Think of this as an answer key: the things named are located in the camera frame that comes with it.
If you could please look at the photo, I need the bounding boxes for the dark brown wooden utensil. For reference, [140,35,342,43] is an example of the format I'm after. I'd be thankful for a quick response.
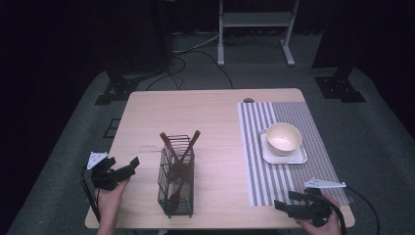
[159,131,191,178]

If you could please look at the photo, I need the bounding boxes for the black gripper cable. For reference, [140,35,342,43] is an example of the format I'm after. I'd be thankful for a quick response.
[336,185,382,235]
[79,165,102,225]

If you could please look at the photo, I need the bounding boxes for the brown wooden spoon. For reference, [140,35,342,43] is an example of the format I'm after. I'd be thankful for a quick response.
[171,129,202,180]
[168,163,194,211]

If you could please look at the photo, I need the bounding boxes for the grey floor cable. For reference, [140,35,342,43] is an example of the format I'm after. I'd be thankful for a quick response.
[172,29,227,55]

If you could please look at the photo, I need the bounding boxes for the square floor hatch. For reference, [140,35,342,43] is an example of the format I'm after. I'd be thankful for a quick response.
[103,117,122,139]

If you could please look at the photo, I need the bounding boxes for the white square plate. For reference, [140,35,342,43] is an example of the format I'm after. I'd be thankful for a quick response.
[258,128,308,165]

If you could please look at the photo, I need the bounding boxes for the cream bowl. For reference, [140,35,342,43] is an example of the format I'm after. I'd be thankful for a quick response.
[265,121,303,157]

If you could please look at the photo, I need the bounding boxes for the person's left hand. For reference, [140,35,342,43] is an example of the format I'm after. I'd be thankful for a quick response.
[94,177,130,226]

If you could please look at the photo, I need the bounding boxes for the grey striped placemat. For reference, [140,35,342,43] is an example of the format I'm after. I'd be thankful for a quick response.
[237,101,350,208]

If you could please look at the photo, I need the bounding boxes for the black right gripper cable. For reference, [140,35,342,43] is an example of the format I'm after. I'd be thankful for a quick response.
[336,185,382,235]

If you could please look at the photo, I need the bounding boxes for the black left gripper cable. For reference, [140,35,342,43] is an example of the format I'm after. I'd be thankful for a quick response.
[79,165,102,225]

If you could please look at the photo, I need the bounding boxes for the black stand base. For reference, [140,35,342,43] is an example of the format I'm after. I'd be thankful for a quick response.
[314,66,367,104]
[94,70,140,107]

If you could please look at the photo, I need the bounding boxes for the white metal stand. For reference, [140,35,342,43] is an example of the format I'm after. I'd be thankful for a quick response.
[216,0,300,68]

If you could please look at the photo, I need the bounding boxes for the black floor cable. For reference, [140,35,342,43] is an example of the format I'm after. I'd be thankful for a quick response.
[144,49,235,92]

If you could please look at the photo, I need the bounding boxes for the person's right hand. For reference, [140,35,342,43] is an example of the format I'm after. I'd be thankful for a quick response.
[295,193,343,235]

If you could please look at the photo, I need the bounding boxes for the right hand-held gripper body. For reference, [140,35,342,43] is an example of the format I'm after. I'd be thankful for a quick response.
[293,177,347,228]

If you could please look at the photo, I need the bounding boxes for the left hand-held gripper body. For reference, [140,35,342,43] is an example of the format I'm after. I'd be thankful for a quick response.
[86,151,127,192]

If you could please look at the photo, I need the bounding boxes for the black wire cutlery basket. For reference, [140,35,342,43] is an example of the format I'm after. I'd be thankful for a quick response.
[157,134,196,219]

